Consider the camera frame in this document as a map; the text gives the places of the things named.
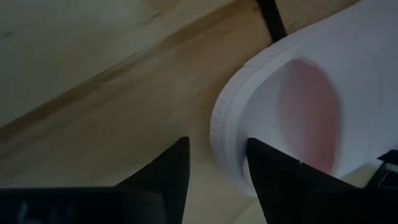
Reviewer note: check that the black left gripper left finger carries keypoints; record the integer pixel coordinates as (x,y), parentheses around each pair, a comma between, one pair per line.
(109,205)

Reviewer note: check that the wooden shelf with black frame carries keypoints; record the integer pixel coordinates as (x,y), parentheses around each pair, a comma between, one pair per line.
(273,21)

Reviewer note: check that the black box device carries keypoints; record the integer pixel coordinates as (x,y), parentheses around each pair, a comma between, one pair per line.
(387,174)

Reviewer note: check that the pale pink rubber slide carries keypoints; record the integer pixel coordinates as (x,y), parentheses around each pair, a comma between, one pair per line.
(357,62)

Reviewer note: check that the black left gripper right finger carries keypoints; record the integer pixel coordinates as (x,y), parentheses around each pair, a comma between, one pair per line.
(311,199)

